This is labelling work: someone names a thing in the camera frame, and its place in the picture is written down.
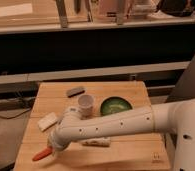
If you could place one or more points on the white plastic bottle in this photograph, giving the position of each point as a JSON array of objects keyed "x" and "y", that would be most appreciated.
[{"x": 103, "y": 142}]

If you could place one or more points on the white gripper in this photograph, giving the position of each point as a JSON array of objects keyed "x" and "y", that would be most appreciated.
[{"x": 57, "y": 143}]

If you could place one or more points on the grey sponge block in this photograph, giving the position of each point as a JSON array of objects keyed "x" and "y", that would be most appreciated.
[{"x": 75, "y": 91}]

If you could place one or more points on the green bowl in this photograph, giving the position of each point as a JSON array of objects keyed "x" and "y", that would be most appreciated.
[{"x": 113, "y": 105}]

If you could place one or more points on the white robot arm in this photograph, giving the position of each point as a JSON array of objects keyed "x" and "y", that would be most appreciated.
[{"x": 175, "y": 117}]

